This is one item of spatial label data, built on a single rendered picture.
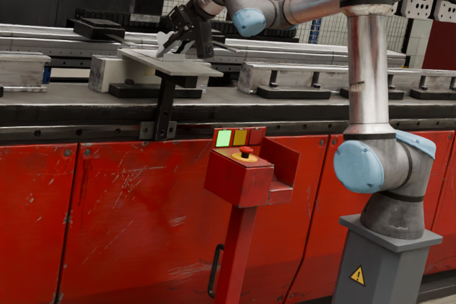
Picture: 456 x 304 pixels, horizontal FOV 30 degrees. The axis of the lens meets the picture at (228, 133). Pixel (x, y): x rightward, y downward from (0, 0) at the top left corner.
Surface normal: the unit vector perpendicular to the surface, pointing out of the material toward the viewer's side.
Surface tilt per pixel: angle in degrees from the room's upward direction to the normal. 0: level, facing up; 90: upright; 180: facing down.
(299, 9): 109
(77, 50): 90
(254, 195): 90
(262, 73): 90
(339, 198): 90
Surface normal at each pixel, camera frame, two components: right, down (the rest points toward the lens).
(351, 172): -0.72, 0.17
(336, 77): 0.62, 0.30
